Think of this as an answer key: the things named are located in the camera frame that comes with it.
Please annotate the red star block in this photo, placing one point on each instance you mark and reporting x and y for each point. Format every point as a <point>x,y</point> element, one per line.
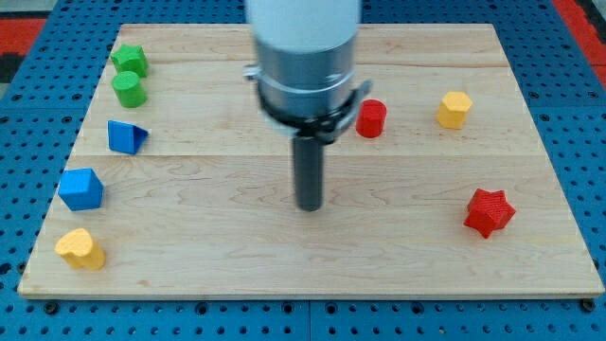
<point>488,211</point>

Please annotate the green star block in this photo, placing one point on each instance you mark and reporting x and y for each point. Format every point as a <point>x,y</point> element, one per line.
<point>130,58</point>

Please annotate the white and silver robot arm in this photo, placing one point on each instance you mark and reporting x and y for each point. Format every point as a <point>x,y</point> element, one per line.
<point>305,64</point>

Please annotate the blue triangular prism block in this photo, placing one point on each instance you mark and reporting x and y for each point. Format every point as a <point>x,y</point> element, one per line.
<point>125,137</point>

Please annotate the green cylinder block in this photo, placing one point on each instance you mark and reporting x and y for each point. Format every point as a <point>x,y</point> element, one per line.
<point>129,89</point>

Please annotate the light wooden board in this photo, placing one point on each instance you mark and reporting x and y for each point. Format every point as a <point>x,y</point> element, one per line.
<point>205,210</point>

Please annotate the yellow hexagon block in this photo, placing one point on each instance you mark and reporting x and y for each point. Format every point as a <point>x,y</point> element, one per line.
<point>453,109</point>

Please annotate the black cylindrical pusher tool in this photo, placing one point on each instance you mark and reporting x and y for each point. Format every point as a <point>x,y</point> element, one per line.
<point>308,166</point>

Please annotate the yellow heart block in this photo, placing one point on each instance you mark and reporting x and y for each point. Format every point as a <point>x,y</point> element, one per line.
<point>79,249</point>

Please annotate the red cylinder block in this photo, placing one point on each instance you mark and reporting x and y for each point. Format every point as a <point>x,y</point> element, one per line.
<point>371,119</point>

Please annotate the blue cube block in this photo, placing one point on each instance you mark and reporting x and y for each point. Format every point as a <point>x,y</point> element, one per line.
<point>81,189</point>

